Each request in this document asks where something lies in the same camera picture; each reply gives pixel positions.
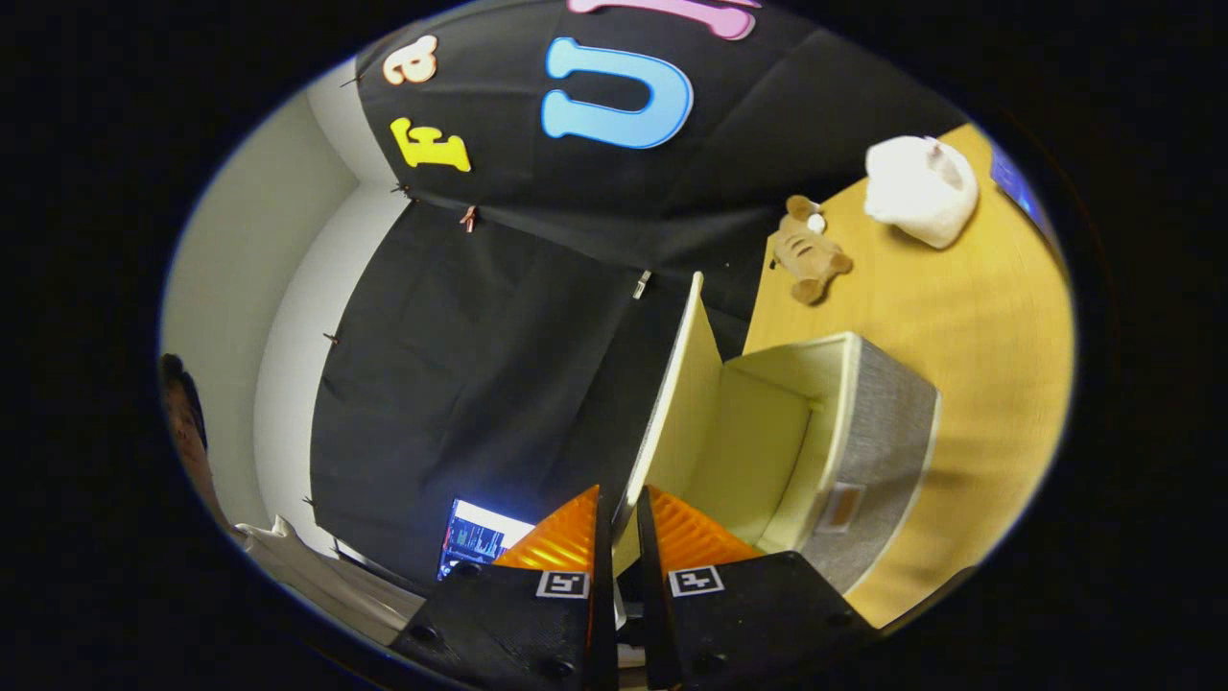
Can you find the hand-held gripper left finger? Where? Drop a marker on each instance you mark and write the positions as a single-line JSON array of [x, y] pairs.
[[604, 595]]

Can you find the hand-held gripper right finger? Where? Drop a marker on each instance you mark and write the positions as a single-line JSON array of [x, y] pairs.
[[648, 595]]

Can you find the grey fabric storage box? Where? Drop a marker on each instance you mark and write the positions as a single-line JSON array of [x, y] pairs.
[[758, 441]]

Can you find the computer monitor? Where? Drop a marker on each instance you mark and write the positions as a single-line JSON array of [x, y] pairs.
[[475, 537]]

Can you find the white cloth clip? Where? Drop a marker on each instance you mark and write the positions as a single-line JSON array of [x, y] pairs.
[[642, 284]]

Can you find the brown plush toy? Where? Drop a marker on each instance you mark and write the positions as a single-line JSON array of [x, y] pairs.
[[806, 254]]

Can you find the pink cloth clip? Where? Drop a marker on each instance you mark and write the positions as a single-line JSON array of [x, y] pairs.
[[469, 219]]

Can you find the white plush toy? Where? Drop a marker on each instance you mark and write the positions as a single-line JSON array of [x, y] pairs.
[[916, 192]]

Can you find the dark blue book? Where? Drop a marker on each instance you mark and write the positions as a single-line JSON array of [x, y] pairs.
[[1019, 192]]

